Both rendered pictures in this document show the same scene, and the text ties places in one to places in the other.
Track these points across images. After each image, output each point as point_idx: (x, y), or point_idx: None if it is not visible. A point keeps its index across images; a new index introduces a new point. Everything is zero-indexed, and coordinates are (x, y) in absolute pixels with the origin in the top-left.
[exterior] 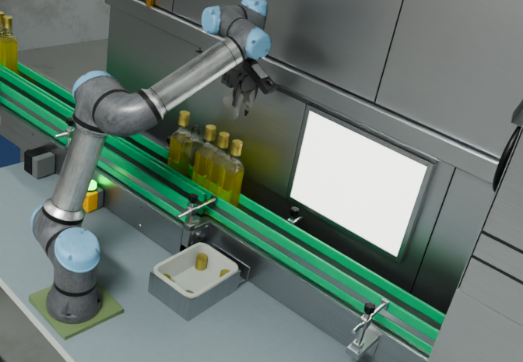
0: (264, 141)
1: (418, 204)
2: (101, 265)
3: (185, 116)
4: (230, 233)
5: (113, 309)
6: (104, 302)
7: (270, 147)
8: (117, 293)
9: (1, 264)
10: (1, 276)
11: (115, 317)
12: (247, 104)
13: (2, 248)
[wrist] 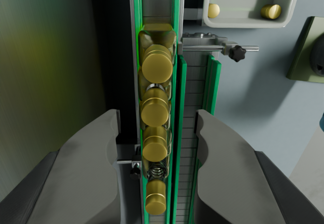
0: (50, 47)
1: None
2: (264, 81)
3: (161, 200)
4: None
5: (321, 22)
6: (317, 35)
7: (48, 19)
8: (290, 42)
9: (309, 127)
10: (322, 116)
11: (320, 16)
12: (115, 142)
13: (292, 140)
